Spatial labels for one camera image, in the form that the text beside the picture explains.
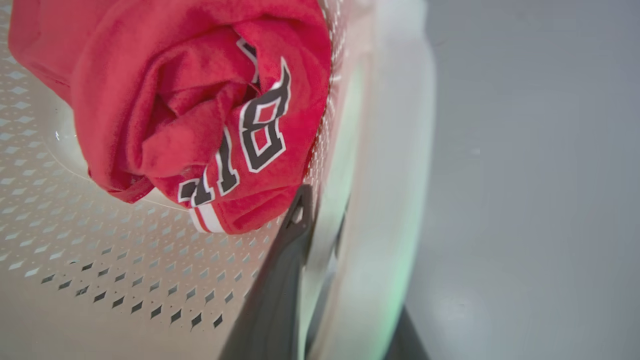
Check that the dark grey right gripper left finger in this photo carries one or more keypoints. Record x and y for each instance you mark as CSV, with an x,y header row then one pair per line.
x,y
272,300

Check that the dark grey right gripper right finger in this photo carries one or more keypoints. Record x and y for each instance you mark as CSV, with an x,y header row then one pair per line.
x,y
406,340

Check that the white perforated laundry basket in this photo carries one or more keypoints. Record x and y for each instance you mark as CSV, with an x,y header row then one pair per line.
x,y
125,260

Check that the red jersey with black numbers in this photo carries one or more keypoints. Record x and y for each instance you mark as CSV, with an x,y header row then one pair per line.
x,y
175,100

